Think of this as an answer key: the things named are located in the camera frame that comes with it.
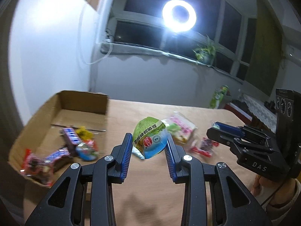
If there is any green lid jelly cup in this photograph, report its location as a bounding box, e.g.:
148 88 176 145
133 117 168 159

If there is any small red candy packet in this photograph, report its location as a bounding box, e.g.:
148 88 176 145
190 137 219 158

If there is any white ring light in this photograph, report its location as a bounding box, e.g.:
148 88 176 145
162 0 197 33

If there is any green snack bag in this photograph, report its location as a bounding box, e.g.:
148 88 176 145
209 85 228 109

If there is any white cable on wall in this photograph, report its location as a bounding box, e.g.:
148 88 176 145
77 4 113 66

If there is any person's right hand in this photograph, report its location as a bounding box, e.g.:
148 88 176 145
251 175 299 207

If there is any brown cardboard box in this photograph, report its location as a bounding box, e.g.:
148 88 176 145
8 90 109 173

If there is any small Snickers bar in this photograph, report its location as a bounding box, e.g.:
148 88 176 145
60 127 82 150

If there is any potted spider plant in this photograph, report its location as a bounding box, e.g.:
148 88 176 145
192 35 223 66

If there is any dark red snack bag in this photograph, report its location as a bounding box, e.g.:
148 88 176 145
20 149 54 187

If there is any yellow candy packet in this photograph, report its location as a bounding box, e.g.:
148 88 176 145
75 127 94 141

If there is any teal candy packet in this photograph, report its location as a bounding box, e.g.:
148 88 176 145
132 146 145 160

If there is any large Snickers bar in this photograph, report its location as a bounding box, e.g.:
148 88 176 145
44 147 72 172

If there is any grey window sill cloth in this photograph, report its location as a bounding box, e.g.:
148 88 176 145
100 41 212 65

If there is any packaged sandwich bread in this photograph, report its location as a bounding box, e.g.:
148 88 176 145
162 112 197 145

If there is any lace covered side table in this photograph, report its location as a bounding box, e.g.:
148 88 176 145
223 92 279 132

